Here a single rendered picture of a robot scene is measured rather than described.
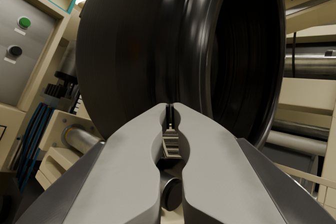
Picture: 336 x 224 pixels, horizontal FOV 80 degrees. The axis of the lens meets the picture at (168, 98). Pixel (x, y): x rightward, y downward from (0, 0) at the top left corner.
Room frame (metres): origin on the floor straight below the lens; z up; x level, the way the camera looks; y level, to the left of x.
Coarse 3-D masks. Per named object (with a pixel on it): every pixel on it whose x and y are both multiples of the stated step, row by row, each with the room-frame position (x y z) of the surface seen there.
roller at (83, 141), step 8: (72, 128) 0.52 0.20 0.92; (80, 128) 0.53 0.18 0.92; (72, 136) 0.49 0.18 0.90; (80, 136) 0.48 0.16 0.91; (88, 136) 0.47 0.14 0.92; (96, 136) 0.48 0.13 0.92; (72, 144) 0.49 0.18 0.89; (80, 144) 0.46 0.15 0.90; (88, 144) 0.44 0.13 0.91; (160, 176) 0.31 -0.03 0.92; (168, 176) 0.31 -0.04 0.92; (160, 184) 0.30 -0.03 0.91; (168, 184) 0.29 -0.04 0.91; (176, 184) 0.30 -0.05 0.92; (168, 192) 0.29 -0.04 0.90; (176, 192) 0.30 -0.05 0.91; (168, 200) 0.29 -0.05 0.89; (176, 200) 0.31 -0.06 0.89; (168, 208) 0.30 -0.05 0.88
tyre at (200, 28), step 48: (96, 0) 0.32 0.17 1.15; (144, 0) 0.24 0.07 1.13; (192, 0) 0.23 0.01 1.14; (240, 0) 0.54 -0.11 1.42; (96, 48) 0.31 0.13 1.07; (144, 48) 0.24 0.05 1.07; (192, 48) 0.24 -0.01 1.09; (240, 48) 0.65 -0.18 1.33; (96, 96) 0.35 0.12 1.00; (144, 96) 0.26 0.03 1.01; (192, 96) 0.27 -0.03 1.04; (240, 96) 0.68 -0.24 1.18
